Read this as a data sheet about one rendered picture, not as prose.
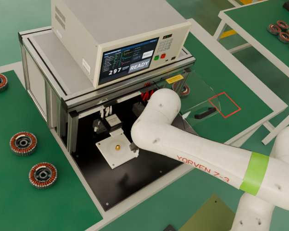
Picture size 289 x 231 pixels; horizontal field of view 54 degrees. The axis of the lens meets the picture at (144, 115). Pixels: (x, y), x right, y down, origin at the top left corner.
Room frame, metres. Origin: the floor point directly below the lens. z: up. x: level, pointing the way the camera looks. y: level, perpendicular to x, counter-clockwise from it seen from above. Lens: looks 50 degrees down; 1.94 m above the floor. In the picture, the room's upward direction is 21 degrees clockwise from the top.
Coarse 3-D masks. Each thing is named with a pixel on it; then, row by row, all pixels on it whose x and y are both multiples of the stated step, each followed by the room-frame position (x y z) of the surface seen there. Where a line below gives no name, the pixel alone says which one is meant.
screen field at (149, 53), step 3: (150, 51) 0.92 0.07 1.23; (141, 54) 0.88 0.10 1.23; (144, 54) 0.89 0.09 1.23; (147, 54) 0.91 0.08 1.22; (150, 54) 0.92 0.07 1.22; (135, 57) 0.86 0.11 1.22; (138, 57) 0.87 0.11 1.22; (141, 57) 0.88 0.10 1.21; (144, 57) 0.90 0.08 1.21; (132, 60) 0.85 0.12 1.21; (135, 60) 0.86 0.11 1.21
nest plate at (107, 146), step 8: (120, 136) 0.78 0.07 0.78; (96, 144) 0.69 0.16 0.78; (104, 144) 0.71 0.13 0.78; (112, 144) 0.72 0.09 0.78; (120, 144) 0.74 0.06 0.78; (128, 144) 0.76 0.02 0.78; (104, 152) 0.67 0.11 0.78; (112, 152) 0.68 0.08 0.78; (120, 152) 0.70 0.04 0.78; (128, 152) 0.72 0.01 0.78; (112, 160) 0.64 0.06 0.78; (120, 160) 0.66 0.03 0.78; (112, 168) 0.61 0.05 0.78
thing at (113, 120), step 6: (96, 114) 0.78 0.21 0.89; (108, 114) 0.80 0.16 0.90; (114, 114) 0.79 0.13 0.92; (102, 120) 0.75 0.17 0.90; (108, 120) 0.75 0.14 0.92; (114, 120) 0.76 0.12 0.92; (120, 120) 0.77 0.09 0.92; (108, 126) 0.72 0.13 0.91; (114, 126) 0.73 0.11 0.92; (120, 126) 0.76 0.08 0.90; (114, 132) 0.73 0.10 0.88; (120, 132) 0.74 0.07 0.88
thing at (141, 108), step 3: (138, 102) 1.00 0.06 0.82; (135, 105) 0.97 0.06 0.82; (141, 105) 0.99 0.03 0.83; (135, 108) 0.97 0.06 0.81; (138, 108) 0.96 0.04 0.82; (141, 108) 0.97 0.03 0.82; (144, 108) 0.98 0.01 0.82; (135, 111) 0.96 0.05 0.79; (138, 111) 0.95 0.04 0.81; (141, 111) 0.97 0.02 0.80; (135, 114) 0.96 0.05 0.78; (138, 114) 0.95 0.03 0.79
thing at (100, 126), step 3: (96, 120) 0.79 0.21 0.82; (93, 123) 0.78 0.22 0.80; (96, 123) 0.78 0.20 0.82; (93, 126) 0.78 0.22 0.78; (96, 126) 0.77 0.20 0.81; (99, 126) 0.76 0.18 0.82; (102, 126) 0.77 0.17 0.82; (99, 129) 0.76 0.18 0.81; (102, 129) 0.77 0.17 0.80; (105, 129) 0.79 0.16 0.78; (96, 132) 0.76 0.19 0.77; (99, 132) 0.76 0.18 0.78
